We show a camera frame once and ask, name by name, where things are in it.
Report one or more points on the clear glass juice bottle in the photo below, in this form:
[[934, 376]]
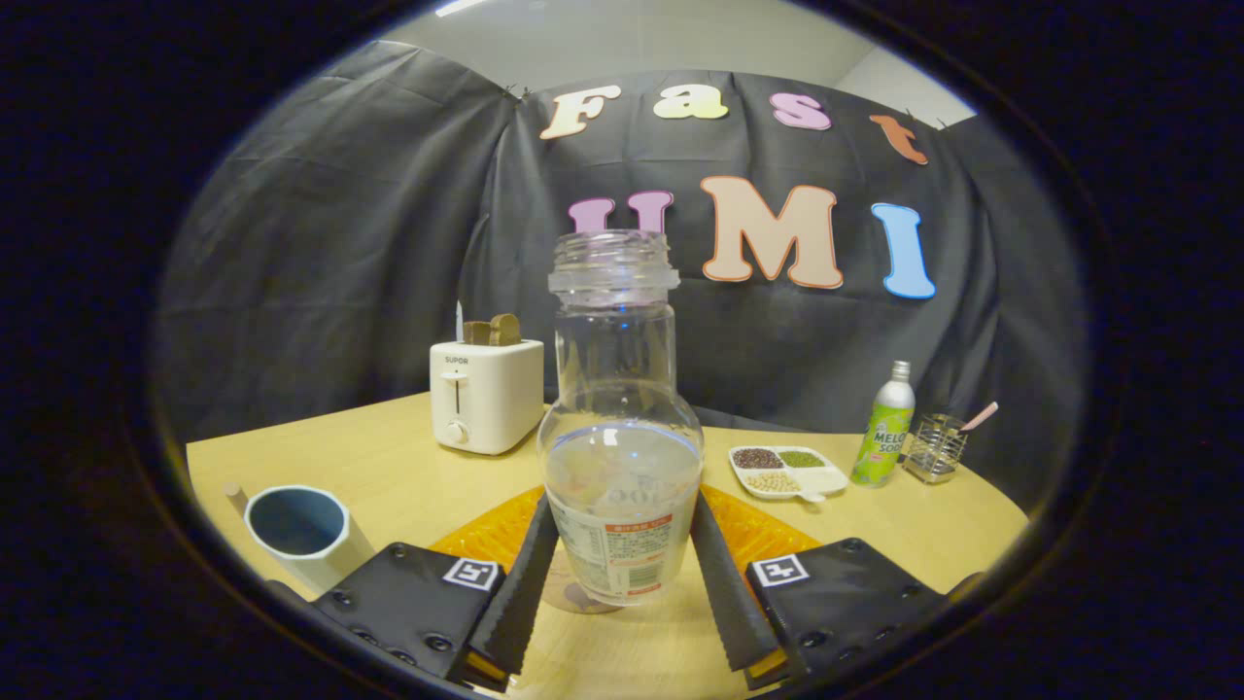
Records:
[[622, 506]]

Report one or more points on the dark red beans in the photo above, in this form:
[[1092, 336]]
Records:
[[756, 458]]

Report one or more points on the white toaster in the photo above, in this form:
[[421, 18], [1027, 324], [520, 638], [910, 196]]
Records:
[[491, 399]]

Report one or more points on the green beans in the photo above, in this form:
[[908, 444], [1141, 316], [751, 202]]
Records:
[[802, 459]]

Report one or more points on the black backdrop cloth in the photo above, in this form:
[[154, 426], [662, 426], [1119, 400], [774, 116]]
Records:
[[321, 243]]

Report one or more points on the round cork coaster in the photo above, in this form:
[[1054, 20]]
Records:
[[562, 597]]

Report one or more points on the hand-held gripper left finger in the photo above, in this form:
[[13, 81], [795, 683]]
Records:
[[520, 603]]

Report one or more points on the white divided dish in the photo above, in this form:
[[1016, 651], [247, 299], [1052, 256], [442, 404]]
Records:
[[826, 481]]

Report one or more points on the brown toast slice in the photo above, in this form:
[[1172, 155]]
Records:
[[476, 333], [505, 331]]

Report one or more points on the pale yellow beans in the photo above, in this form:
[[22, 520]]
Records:
[[773, 481]]

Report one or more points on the green soda bottle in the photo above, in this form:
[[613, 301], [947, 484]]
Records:
[[882, 433]]

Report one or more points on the pink spoon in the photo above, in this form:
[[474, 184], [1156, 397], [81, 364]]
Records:
[[980, 416]]

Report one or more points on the wooden table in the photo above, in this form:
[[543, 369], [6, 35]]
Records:
[[389, 467]]

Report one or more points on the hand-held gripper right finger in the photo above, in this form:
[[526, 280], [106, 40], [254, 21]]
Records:
[[729, 603]]

